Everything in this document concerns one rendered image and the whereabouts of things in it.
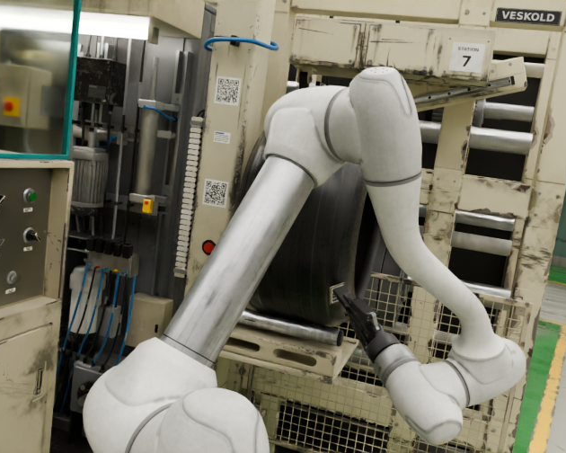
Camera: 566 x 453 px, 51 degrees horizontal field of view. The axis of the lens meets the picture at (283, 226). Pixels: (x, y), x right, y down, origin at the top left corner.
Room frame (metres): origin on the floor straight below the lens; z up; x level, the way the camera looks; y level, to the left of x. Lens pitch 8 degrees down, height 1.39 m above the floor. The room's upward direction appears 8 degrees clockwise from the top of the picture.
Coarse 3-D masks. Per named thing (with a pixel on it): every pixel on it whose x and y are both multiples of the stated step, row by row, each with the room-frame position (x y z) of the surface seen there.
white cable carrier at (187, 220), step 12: (192, 144) 1.73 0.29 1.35; (192, 156) 1.73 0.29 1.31; (192, 168) 1.73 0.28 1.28; (192, 180) 1.73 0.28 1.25; (192, 192) 1.73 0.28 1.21; (192, 204) 1.75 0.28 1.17; (192, 216) 1.77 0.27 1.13; (180, 228) 1.73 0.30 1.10; (180, 252) 1.73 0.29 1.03; (180, 264) 1.73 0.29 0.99; (180, 276) 1.73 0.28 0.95
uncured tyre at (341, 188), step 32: (256, 160) 1.48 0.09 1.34; (320, 192) 1.40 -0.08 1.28; (352, 192) 1.41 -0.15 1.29; (320, 224) 1.38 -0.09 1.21; (352, 224) 1.40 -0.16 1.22; (288, 256) 1.41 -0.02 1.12; (320, 256) 1.39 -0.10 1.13; (352, 256) 1.43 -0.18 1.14; (288, 288) 1.44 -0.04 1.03; (320, 288) 1.41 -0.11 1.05; (352, 288) 1.49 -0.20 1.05; (320, 320) 1.50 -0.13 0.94
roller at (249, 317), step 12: (252, 312) 1.58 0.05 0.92; (252, 324) 1.57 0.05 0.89; (264, 324) 1.56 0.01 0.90; (276, 324) 1.55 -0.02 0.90; (288, 324) 1.54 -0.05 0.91; (300, 324) 1.53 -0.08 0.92; (312, 324) 1.53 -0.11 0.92; (300, 336) 1.53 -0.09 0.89; (312, 336) 1.52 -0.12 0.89; (324, 336) 1.51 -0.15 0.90; (336, 336) 1.50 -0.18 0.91
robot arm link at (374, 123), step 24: (384, 72) 0.99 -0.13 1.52; (336, 96) 1.04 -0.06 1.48; (360, 96) 0.98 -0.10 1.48; (384, 96) 0.96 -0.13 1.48; (408, 96) 0.98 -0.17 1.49; (336, 120) 1.02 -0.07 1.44; (360, 120) 0.98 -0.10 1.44; (384, 120) 0.96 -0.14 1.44; (408, 120) 0.97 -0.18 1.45; (336, 144) 1.03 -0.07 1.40; (360, 144) 1.00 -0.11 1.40; (384, 144) 0.97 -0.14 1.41; (408, 144) 0.98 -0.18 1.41; (384, 168) 0.98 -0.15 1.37; (408, 168) 0.99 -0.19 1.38
